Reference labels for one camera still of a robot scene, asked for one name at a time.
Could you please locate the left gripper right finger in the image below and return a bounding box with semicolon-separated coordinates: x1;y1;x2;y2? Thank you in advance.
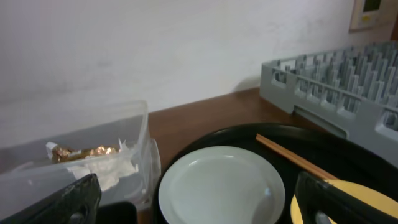
294;172;397;223

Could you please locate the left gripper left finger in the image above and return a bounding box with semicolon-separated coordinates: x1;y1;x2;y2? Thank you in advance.
1;174;101;224

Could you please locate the white napkin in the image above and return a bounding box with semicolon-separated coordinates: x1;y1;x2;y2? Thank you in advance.
67;139;139;192

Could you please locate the brown snack wrapper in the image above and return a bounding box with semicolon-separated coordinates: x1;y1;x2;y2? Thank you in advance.
45;142;120;164

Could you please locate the yellow bowl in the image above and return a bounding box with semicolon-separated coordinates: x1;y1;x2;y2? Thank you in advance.
290;179;397;224

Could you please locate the wooden chopstick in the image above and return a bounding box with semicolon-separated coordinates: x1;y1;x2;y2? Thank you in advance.
256;134;338;180

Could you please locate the grey plate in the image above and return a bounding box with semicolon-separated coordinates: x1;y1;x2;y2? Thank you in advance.
158;146;285;224

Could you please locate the grey dishwasher rack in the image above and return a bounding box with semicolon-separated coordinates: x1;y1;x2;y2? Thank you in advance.
260;40;397;166

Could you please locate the round black serving tray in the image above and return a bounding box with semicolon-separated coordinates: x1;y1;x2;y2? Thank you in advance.
152;124;397;223

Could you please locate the clear plastic bin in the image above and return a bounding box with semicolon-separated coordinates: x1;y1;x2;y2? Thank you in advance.
1;100;160;218

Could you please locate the wall control panel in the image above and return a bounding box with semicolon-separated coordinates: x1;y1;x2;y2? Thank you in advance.
349;0;382;32

